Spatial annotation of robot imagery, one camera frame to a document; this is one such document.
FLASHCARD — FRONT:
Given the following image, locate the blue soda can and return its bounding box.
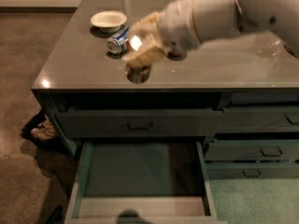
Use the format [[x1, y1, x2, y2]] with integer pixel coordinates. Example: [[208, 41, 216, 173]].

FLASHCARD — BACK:
[[107, 27, 129, 55]]

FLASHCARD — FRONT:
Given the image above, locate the closed top left drawer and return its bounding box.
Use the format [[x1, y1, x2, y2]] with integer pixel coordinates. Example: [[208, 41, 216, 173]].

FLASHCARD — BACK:
[[56, 109, 223, 138]]

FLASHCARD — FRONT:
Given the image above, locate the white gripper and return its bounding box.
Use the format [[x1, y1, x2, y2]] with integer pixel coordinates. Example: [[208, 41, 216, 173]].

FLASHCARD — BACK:
[[121, 0, 202, 67]]

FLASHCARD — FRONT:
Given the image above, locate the white paper bowl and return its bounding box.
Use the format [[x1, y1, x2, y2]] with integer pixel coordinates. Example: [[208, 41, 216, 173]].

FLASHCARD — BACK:
[[90, 11, 127, 33]]

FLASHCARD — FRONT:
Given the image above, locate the open middle drawer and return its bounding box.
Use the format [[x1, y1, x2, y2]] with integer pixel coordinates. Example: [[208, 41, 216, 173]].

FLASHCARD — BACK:
[[64, 143, 218, 224]]

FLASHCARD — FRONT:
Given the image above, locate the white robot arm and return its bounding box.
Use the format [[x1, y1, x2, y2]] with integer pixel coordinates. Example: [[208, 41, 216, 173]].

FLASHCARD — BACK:
[[123, 0, 299, 67]]

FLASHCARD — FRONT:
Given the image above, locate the top right drawer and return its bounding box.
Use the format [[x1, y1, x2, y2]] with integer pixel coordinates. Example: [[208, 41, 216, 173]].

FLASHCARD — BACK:
[[217, 105, 299, 133]]

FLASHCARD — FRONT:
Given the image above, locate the middle right drawer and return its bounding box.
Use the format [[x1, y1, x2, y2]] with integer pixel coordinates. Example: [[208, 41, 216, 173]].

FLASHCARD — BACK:
[[205, 140, 299, 161]]

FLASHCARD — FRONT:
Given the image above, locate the bottom right drawer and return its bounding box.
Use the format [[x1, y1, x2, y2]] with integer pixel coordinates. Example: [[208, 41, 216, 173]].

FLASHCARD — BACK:
[[206, 162, 299, 179]]

